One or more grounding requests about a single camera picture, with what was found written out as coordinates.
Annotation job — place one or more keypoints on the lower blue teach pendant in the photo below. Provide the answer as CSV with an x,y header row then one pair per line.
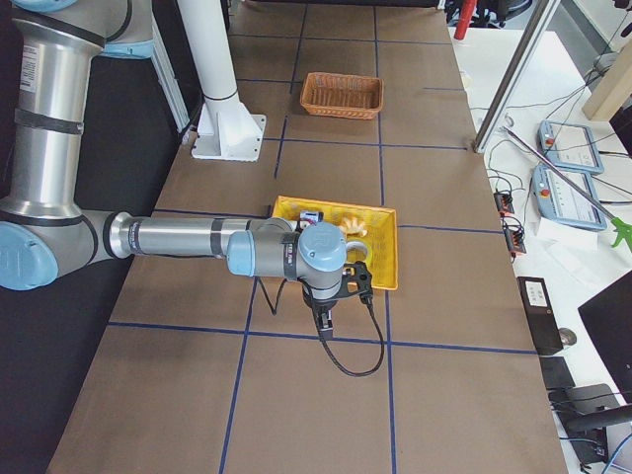
x,y
558,202

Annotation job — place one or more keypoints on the orange black connector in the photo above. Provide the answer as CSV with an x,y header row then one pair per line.
x,y
514,236
504,203

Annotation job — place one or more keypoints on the black rectangular box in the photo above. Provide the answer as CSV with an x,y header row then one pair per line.
x,y
539,315

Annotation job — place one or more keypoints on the white paper sheet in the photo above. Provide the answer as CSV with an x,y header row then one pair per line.
x,y
568,235

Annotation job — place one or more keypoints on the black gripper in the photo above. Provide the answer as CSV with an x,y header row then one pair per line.
x,y
316,303

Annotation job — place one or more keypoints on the metal grabber stick green tip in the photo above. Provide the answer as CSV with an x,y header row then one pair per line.
x,y
623,229

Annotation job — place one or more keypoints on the yellow tape roll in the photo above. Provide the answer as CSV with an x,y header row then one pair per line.
x,y
357,251

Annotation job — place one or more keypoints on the black desk device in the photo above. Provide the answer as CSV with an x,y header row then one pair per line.
x,y
593,420

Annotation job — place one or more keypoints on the yellow plastic woven basket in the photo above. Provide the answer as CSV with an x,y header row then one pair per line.
x,y
379,223

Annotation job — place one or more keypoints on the small dark labelled can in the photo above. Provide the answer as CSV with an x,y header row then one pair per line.
x,y
311,217

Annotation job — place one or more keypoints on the brown wicker basket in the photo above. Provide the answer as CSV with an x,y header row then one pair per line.
x,y
342,96

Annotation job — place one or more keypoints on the red cylinder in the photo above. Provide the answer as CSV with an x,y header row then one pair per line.
x,y
466,12

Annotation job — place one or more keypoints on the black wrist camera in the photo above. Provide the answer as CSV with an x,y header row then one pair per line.
x,y
323,320

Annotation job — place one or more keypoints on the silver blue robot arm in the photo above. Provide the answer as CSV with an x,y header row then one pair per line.
x,y
46,235

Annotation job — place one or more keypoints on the toy croissant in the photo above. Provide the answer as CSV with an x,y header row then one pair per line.
x,y
353,226

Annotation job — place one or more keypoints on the aluminium frame post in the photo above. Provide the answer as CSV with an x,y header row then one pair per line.
x,y
537,25

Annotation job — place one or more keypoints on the upper orange black connector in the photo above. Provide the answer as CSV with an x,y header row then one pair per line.
x,y
504,203

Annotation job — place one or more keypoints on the blue teach pendant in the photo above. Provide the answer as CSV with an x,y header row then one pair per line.
x,y
558,202
570,146

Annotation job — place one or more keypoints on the silver round knob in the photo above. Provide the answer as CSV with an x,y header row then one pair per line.
x,y
568,337

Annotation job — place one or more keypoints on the wooden board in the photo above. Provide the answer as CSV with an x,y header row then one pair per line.
x,y
613,89

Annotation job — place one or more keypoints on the black monitor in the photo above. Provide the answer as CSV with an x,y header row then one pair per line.
x,y
607,319

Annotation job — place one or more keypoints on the lower orange black connector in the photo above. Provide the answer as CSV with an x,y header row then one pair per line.
x,y
514,236

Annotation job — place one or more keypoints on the upper blue teach pendant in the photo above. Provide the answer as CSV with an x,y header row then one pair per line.
x,y
570,146

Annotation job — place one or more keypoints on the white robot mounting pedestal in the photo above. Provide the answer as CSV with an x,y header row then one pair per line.
x,y
226,129

